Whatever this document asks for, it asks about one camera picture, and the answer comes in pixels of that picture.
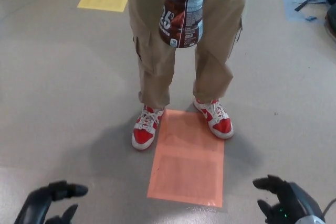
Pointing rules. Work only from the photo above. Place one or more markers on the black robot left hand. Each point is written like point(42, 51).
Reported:
point(34, 203)

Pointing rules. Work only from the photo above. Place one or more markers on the grey round object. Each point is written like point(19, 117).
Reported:
point(332, 22)

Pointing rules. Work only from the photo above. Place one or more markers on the blue tape scrap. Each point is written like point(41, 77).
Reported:
point(311, 19)

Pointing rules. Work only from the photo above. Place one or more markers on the person's right red white sneaker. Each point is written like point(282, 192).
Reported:
point(143, 134)

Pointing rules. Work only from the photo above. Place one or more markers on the brown protein shake bottle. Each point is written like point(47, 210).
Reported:
point(181, 11)

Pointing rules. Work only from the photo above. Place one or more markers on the person's red white sneaker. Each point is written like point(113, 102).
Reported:
point(220, 124)
point(143, 134)

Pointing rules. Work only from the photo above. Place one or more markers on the person's left red white sneaker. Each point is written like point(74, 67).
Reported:
point(220, 124)

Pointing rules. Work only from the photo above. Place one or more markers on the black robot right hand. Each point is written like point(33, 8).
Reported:
point(291, 203)

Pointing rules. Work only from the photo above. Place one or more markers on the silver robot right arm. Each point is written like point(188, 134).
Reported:
point(309, 221)

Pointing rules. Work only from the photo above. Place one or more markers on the khaki cargo trousers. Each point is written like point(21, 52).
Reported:
point(218, 37)

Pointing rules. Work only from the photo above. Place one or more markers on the orange paper sheet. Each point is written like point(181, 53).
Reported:
point(186, 161)

